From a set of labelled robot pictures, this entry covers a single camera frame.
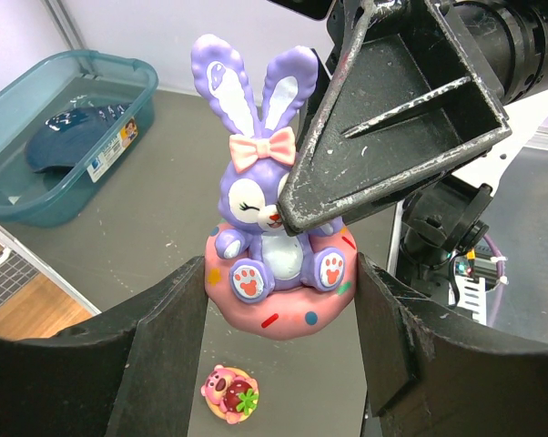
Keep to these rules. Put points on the dark blue pouch in bin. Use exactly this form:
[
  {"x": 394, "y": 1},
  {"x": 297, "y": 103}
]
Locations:
[{"x": 64, "y": 139}]

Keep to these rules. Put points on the white wire wooden shelf rack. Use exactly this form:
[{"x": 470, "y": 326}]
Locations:
[{"x": 35, "y": 300}]

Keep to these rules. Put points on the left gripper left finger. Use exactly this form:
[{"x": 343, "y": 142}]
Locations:
[{"x": 129, "y": 371}]

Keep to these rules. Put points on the teal plastic bin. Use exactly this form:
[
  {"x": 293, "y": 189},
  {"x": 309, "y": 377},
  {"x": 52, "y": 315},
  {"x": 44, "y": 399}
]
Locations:
[{"x": 80, "y": 78}]

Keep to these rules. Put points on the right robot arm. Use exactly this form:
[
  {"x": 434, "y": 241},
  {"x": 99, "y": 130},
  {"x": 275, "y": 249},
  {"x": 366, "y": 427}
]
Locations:
[{"x": 513, "y": 37}]

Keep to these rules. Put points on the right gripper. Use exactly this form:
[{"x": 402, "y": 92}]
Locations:
[{"x": 411, "y": 99}]

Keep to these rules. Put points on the purple bunny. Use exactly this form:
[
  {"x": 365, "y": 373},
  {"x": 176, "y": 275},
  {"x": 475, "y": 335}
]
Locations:
[{"x": 264, "y": 280}]

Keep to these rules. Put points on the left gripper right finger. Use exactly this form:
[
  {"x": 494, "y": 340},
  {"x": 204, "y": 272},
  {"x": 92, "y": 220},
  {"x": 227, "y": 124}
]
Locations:
[{"x": 432, "y": 372}]

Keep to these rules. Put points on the pink bear donut toy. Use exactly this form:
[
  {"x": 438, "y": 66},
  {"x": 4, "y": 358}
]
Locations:
[{"x": 230, "y": 393}]

